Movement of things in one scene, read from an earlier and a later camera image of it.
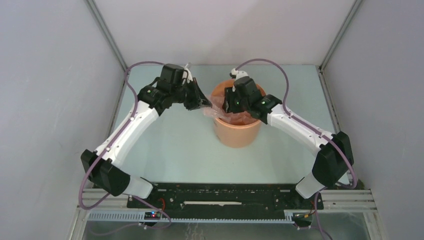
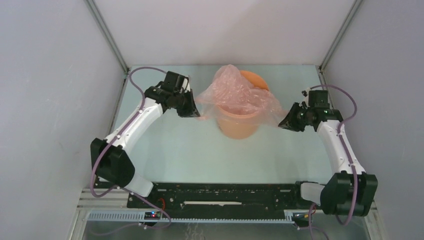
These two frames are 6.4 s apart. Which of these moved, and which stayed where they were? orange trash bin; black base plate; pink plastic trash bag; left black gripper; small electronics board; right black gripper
Moved: right black gripper; pink plastic trash bag; orange trash bin; left black gripper
Stayed: black base plate; small electronics board
